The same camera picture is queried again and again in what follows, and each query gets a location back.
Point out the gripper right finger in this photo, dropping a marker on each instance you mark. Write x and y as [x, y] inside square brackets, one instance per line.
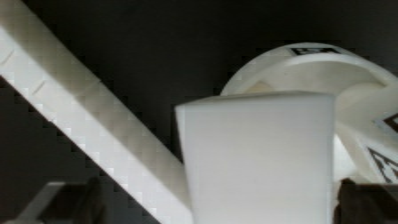
[367, 203]

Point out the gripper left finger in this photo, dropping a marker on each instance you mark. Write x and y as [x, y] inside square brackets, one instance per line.
[67, 204]

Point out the white round stool seat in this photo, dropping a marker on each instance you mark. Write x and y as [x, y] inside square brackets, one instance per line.
[312, 67]

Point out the white stool leg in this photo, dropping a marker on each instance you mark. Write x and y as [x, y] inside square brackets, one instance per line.
[367, 129]
[257, 143]

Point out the white front fence bar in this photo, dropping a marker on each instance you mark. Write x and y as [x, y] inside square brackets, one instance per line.
[81, 107]

